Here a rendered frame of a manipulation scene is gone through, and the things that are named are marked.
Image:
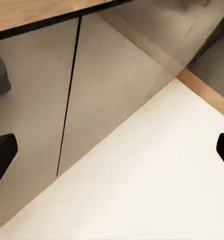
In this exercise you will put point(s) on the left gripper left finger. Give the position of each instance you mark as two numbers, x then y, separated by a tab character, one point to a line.
8	150

